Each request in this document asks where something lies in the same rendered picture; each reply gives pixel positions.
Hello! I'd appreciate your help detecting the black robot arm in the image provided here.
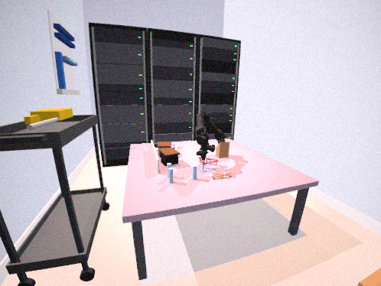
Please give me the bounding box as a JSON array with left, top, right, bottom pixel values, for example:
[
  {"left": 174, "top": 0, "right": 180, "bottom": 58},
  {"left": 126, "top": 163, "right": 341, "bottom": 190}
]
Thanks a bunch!
[{"left": 195, "top": 111, "right": 226, "bottom": 152}]

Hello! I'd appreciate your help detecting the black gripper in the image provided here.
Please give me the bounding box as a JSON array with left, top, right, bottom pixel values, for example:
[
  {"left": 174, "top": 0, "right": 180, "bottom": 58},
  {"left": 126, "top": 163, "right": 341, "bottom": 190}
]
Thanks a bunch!
[{"left": 197, "top": 142, "right": 209, "bottom": 161}]

